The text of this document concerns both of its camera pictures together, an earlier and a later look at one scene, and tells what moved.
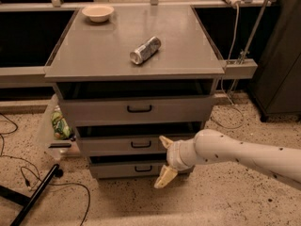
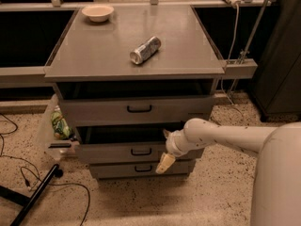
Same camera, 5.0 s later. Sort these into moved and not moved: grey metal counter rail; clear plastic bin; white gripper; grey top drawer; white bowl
Moved: white gripper
Not moved: white bowl; grey metal counter rail; clear plastic bin; grey top drawer
